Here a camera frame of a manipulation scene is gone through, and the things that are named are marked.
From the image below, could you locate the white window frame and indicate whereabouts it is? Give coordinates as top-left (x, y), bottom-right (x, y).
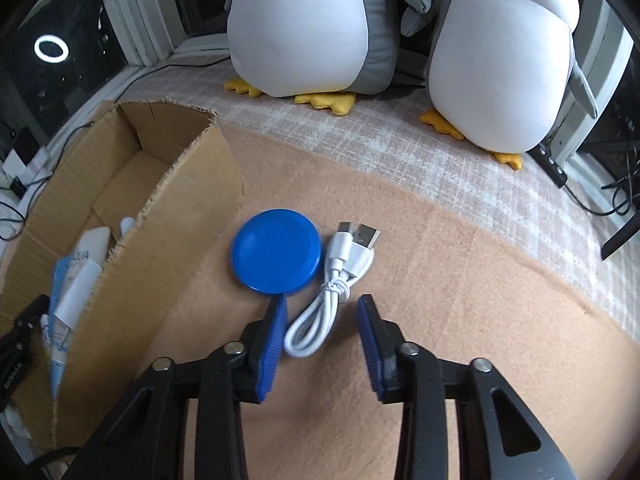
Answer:
top-left (97, 0), bottom-right (636, 161)

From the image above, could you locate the white charger plug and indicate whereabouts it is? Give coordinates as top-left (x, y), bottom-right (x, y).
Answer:
top-left (52, 260), bottom-right (103, 328)

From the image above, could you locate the checked cloth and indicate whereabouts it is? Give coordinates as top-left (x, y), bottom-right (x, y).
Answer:
top-left (120, 45), bottom-right (640, 341)

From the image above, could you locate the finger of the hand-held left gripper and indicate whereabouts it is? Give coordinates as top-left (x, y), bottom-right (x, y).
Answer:
top-left (12, 295), bottom-right (52, 333)

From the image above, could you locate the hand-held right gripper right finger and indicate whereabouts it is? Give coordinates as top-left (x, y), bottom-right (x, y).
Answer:
top-left (357, 294), bottom-right (581, 480)

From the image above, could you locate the white usb cable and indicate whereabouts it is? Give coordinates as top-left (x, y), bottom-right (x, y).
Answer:
top-left (283, 221), bottom-right (382, 359)

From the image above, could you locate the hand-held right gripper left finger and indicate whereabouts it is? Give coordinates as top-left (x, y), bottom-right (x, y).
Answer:
top-left (62, 295), bottom-right (290, 480)

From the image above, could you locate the white cloth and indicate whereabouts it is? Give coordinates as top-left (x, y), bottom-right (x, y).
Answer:
top-left (0, 405), bottom-right (31, 443)

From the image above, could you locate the small penguin plush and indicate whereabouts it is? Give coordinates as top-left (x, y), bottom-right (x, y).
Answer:
top-left (400, 0), bottom-right (599, 170)

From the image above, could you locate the black ring light cable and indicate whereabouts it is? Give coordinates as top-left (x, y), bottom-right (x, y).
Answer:
top-left (562, 180), bottom-right (640, 217)

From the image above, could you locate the white and blue lotion tube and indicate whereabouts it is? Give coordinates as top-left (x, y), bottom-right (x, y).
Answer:
top-left (47, 226), bottom-right (112, 398)

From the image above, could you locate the white power strip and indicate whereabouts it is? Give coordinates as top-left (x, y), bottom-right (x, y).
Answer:
top-left (0, 130), bottom-right (51, 196)

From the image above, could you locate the cardboard box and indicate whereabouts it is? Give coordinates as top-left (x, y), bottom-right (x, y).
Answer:
top-left (0, 100), bottom-right (246, 453)

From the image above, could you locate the large penguin plush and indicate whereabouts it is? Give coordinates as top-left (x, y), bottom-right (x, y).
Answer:
top-left (223, 0), bottom-right (433, 117)

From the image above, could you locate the blue round lid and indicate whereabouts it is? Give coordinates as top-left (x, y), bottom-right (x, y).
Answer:
top-left (230, 208), bottom-right (322, 296)

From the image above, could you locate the black power cable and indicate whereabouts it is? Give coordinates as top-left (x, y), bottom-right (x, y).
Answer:
top-left (47, 52), bottom-right (236, 161)

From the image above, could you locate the black power strip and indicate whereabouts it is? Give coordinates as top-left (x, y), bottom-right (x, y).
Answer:
top-left (530, 142), bottom-right (568, 188)

